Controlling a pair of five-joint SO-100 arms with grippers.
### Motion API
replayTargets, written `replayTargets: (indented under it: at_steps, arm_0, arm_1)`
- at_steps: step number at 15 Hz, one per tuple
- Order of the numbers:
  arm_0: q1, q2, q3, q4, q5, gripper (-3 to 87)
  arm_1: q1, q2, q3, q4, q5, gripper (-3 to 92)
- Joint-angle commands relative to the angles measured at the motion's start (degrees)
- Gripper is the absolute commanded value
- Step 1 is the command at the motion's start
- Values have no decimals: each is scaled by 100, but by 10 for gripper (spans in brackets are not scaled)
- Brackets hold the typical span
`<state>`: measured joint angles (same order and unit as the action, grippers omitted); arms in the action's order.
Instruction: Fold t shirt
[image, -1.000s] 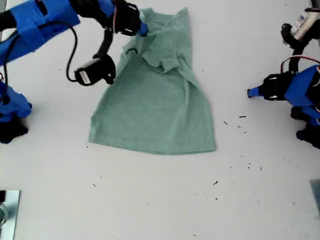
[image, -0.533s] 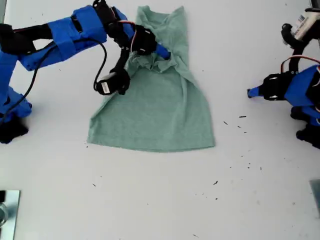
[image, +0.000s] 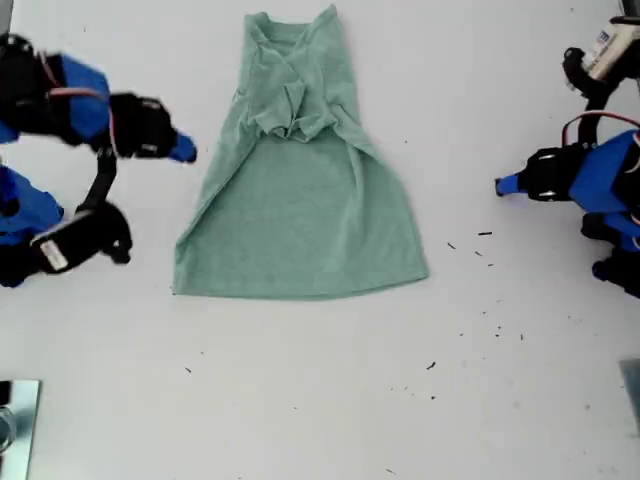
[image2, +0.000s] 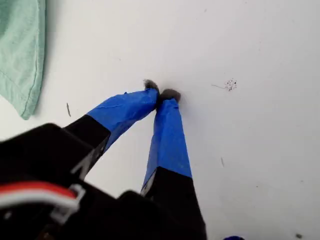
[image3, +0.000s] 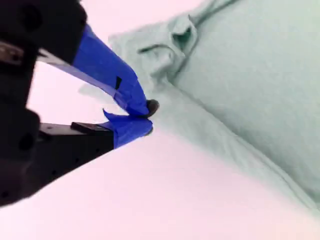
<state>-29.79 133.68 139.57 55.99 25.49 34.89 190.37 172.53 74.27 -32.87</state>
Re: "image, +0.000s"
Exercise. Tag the mint green t-shirt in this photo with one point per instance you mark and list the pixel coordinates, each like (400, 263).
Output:
(300, 225)

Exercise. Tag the black clamp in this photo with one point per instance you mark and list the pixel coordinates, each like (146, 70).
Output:
(4, 392)

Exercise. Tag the steel base plate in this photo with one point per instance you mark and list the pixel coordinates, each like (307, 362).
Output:
(632, 390)
(25, 430)

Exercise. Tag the black camera stalk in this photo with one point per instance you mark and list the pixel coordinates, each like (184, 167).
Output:
(102, 175)
(595, 120)

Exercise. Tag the silver black camera box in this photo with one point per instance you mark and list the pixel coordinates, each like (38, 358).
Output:
(610, 50)

